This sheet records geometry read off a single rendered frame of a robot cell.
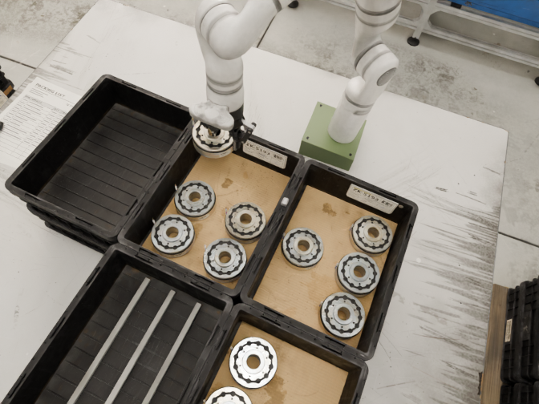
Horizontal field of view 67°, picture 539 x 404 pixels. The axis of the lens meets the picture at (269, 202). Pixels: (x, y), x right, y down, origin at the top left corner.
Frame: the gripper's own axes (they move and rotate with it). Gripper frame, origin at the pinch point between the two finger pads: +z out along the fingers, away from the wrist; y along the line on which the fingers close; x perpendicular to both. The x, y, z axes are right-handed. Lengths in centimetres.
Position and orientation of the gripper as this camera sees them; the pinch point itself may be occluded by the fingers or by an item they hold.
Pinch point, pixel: (226, 139)
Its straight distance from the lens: 95.7
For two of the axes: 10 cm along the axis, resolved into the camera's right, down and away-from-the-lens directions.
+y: -9.2, -3.8, 1.1
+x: -3.9, 8.1, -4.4
